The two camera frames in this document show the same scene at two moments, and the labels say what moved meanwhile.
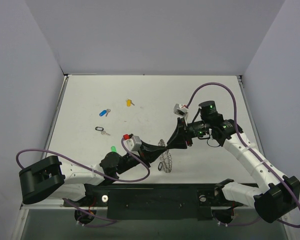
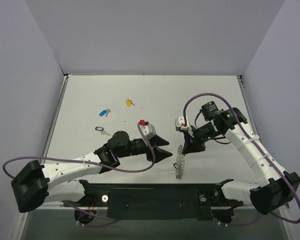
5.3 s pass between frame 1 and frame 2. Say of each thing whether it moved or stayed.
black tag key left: stayed
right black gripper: moved
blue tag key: stayed
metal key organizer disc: moved
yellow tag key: stayed
